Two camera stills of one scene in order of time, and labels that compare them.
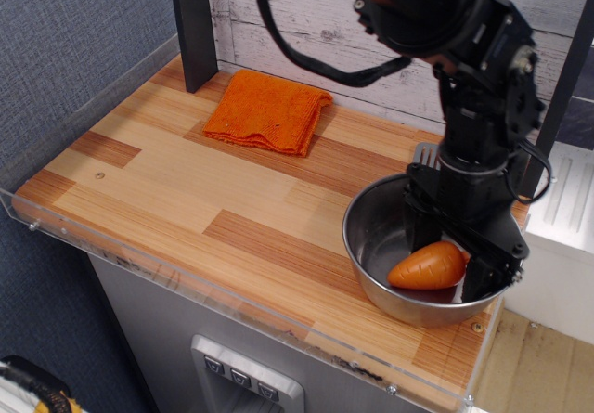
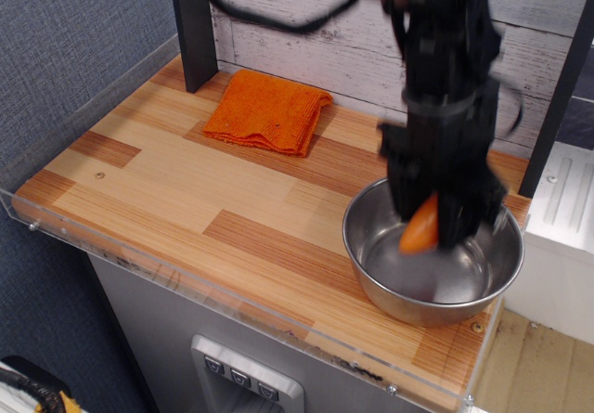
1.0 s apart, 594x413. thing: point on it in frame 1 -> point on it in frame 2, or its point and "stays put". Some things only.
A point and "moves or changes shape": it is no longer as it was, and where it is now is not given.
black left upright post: (194, 23) stays put
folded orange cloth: (257, 104) stays put
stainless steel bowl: (376, 231) stays put
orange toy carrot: (434, 266) moves or changes shape
